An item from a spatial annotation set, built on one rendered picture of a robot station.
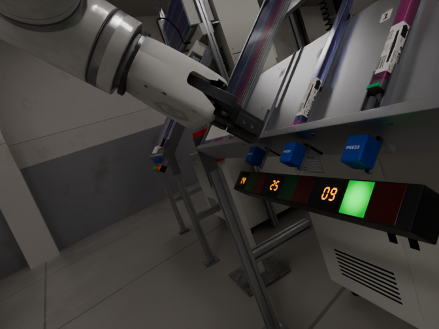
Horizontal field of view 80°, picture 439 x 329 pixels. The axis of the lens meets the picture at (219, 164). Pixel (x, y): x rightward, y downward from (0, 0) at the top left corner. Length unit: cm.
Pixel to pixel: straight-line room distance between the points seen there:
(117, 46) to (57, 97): 382
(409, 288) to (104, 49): 87
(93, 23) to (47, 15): 4
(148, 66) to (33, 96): 383
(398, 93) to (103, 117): 393
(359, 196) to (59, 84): 402
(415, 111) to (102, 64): 27
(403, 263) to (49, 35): 85
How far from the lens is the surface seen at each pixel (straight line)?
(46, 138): 397
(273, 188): 40
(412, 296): 93
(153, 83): 27
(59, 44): 30
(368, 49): 40
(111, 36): 29
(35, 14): 27
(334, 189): 31
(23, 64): 422
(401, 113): 26
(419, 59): 33
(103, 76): 29
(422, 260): 82
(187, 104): 27
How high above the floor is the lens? 77
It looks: 8 degrees down
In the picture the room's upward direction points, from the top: 20 degrees counter-clockwise
